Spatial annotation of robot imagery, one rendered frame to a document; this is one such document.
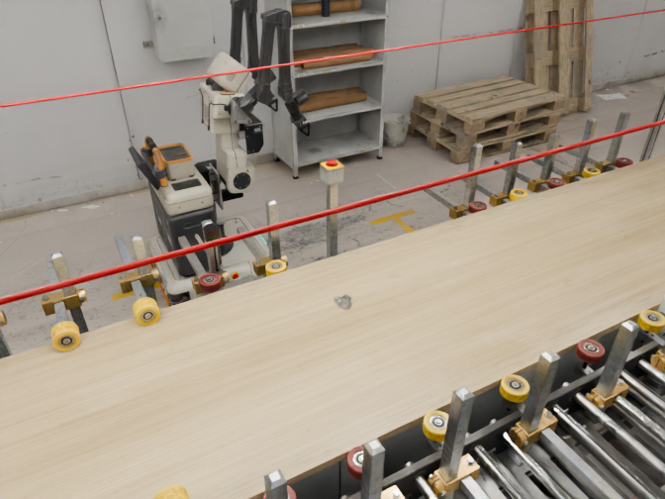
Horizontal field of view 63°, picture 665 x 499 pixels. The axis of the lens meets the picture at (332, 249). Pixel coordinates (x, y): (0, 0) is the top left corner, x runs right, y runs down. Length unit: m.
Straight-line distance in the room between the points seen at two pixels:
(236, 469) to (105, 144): 3.52
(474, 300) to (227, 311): 0.87
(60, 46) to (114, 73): 0.38
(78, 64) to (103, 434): 3.25
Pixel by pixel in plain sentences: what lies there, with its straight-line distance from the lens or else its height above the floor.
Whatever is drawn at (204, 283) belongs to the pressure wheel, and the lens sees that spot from 2.04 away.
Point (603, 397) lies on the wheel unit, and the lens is 1.89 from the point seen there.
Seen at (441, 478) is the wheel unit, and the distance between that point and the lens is 1.56.
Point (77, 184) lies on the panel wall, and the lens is 4.75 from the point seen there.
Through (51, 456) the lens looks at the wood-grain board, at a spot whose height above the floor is 0.90.
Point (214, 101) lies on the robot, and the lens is 2.91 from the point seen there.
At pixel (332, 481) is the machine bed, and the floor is 0.70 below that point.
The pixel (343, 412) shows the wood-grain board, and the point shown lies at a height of 0.90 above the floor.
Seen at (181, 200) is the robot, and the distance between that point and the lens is 2.90.
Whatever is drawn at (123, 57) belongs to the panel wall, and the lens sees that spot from 4.49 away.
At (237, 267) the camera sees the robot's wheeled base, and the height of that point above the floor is 0.27.
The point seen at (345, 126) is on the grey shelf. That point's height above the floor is 0.20.
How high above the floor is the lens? 2.12
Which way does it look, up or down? 34 degrees down
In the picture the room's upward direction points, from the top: straight up
